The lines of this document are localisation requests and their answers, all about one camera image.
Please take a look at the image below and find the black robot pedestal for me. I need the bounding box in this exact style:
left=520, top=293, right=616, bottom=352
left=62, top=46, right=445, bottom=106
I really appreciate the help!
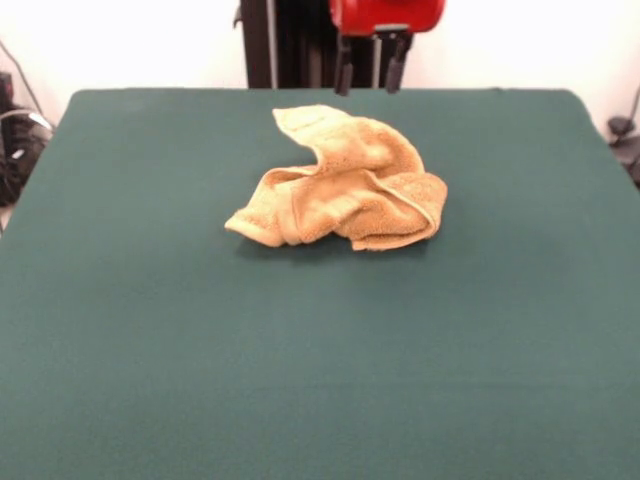
left=233, top=0, right=416, bottom=90

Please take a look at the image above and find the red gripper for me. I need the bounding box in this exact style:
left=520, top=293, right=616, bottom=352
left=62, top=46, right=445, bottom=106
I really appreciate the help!
left=328, top=0, right=446, bottom=96

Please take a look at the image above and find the black stand foot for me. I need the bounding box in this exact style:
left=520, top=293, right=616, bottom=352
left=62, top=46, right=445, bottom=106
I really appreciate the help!
left=607, top=84, right=640, bottom=189

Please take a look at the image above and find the yellow terry towel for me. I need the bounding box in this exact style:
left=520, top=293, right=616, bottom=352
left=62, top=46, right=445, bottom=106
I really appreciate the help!
left=223, top=103, right=449, bottom=252

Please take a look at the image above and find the black equipment with cables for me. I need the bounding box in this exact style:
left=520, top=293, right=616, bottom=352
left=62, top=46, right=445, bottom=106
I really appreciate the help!
left=0, top=72, right=55, bottom=206

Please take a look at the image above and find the dark green table cloth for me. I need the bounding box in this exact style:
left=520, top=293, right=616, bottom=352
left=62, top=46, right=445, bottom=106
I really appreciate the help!
left=0, top=88, right=640, bottom=480

